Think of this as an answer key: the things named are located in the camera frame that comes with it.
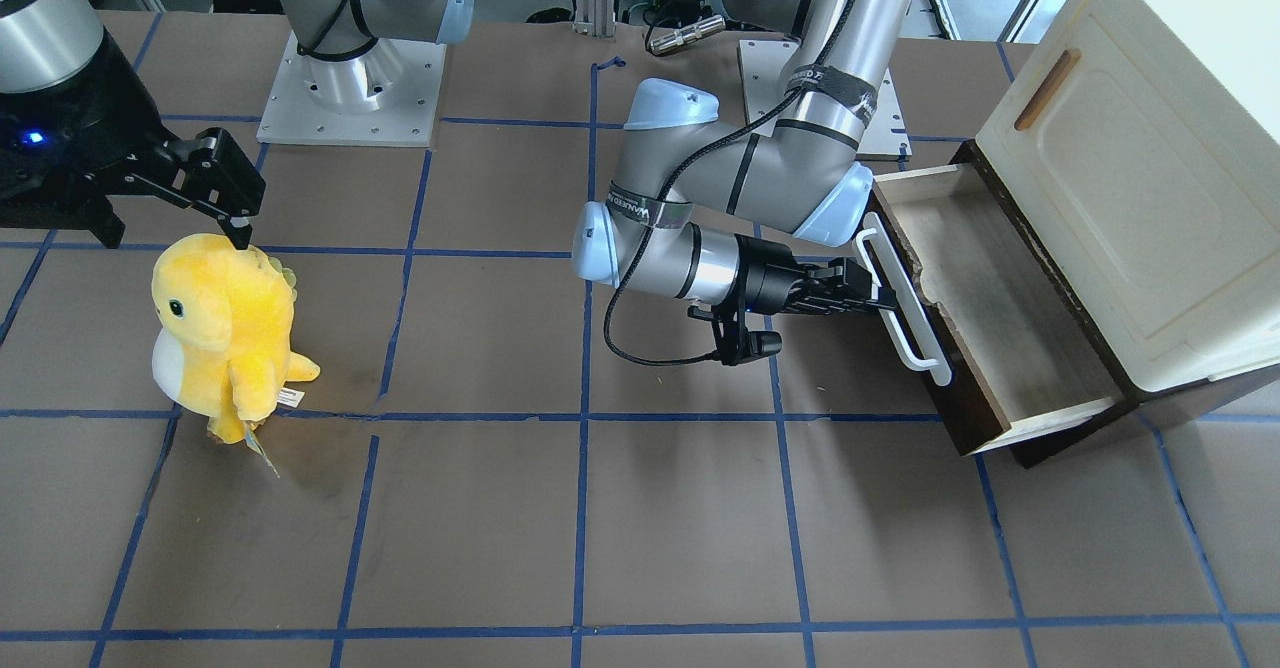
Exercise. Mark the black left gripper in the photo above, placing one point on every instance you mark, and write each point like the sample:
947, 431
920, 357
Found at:
765, 276

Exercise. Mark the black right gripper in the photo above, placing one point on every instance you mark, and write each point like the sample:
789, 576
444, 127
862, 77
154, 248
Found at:
100, 98

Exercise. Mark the white drawer handle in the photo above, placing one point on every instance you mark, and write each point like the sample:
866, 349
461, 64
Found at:
911, 333

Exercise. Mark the dark wooden drawer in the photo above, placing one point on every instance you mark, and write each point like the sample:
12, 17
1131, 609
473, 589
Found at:
1024, 375

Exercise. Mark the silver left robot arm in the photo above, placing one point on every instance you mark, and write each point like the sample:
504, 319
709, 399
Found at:
803, 179

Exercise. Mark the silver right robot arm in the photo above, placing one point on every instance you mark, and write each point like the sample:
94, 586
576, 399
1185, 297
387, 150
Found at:
47, 41

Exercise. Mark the yellow plush dinosaur toy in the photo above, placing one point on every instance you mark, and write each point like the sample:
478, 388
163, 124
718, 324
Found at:
225, 348

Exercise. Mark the cream plastic storage box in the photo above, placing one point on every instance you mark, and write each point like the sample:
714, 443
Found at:
1140, 141

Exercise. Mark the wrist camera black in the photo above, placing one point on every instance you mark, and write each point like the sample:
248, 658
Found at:
735, 343

